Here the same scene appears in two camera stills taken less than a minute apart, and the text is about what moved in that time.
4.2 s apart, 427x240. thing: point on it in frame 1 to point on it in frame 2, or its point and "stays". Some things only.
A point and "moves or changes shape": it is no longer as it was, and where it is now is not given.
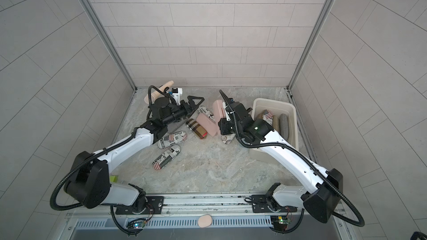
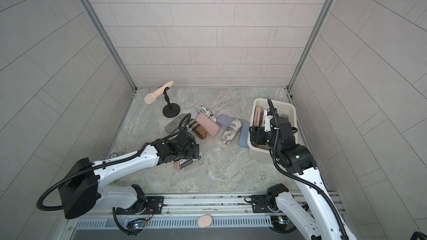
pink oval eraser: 204,220 stays
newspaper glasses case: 166,157 moves or changes shape
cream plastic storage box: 277,107 stays
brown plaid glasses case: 193,125 stays
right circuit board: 280,222 stays
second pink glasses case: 208,123 stays
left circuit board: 137,224 stays
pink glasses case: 218,110 to 257,116
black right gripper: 223,128 to 257,131
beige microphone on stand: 157,94 stays
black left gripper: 188,113 to 192,154
